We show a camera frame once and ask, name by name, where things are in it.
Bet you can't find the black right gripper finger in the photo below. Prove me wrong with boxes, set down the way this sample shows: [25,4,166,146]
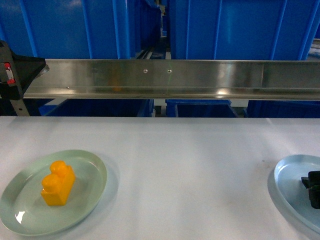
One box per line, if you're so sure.
[301,170,320,209]

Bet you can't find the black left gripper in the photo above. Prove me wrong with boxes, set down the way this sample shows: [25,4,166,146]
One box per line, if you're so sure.
[0,40,49,101]

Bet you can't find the yellow toy block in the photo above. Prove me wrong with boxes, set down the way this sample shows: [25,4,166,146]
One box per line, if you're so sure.
[41,160,76,206]

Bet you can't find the light blue plate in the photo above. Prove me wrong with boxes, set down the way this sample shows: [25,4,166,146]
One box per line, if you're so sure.
[273,154,320,233]

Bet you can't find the blue bin upper left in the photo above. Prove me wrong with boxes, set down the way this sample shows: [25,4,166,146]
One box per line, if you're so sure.
[0,0,141,60]

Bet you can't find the blue bin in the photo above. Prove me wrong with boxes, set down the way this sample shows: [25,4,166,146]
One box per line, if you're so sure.
[168,0,320,61]
[0,0,141,60]
[165,99,238,118]

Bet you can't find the light green plate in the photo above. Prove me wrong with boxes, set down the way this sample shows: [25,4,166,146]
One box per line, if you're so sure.
[0,150,107,236]

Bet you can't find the blue bin lower middle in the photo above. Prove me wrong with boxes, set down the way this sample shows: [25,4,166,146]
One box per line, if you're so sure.
[165,99,238,118]

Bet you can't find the blue bin upper right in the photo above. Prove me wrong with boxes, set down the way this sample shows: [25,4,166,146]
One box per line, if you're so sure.
[168,0,320,61]

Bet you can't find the stainless steel rail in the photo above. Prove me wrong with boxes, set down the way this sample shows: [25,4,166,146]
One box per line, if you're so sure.
[24,59,320,101]

